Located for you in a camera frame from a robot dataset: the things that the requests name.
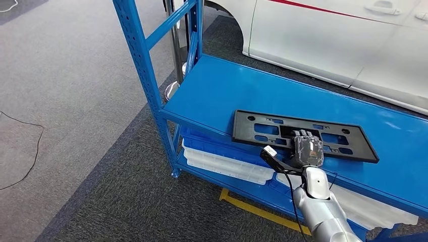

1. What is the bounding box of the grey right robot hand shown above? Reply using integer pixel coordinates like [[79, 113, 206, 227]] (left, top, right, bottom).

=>
[[290, 129, 325, 168]]

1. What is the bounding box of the black plastic plate frame part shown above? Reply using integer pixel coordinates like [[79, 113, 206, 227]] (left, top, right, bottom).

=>
[[231, 109, 380, 164]]

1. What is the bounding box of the blue metal shelf rack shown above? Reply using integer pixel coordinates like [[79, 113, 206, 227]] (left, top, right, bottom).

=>
[[112, 0, 428, 242]]

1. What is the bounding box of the white car with red stripe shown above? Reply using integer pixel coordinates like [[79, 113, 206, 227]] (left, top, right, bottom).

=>
[[204, 0, 428, 116]]

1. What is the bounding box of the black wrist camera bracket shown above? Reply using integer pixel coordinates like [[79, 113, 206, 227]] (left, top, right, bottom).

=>
[[260, 150, 303, 176]]

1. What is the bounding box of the black camera cable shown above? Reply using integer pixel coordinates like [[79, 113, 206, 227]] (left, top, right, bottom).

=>
[[281, 168, 308, 242]]

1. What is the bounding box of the chrome stanchion post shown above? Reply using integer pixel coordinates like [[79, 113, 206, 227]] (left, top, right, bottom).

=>
[[163, 0, 189, 102]]

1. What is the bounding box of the black floor cable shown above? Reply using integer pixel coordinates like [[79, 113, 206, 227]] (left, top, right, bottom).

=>
[[0, 110, 45, 191]]

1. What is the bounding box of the white floor cable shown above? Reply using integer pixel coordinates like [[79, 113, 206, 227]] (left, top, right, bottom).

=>
[[0, 0, 18, 13]]

